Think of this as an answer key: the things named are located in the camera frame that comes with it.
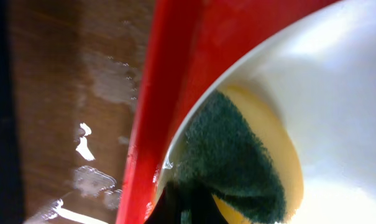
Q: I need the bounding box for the yellow green sponge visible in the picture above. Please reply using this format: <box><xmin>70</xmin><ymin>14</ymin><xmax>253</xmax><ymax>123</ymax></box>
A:
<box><xmin>175</xmin><ymin>86</ymin><xmax>304</xmax><ymax>223</ymax></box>

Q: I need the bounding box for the red serving tray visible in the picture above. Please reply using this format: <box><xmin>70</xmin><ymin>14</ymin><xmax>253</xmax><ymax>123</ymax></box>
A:
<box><xmin>116</xmin><ymin>0</ymin><xmax>334</xmax><ymax>224</ymax></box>

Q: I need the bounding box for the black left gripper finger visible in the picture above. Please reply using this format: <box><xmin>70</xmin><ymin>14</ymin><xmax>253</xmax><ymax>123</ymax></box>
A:
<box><xmin>145</xmin><ymin>182</ymin><xmax>227</xmax><ymax>224</ymax></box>

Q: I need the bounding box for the black plastic tray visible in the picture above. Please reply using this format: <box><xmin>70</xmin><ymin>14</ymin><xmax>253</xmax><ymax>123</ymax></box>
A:
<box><xmin>0</xmin><ymin>0</ymin><xmax>24</xmax><ymax>223</ymax></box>

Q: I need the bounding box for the white plate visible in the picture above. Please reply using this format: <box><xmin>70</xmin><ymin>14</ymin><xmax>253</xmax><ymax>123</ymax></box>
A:
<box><xmin>160</xmin><ymin>0</ymin><xmax>376</xmax><ymax>223</ymax></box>

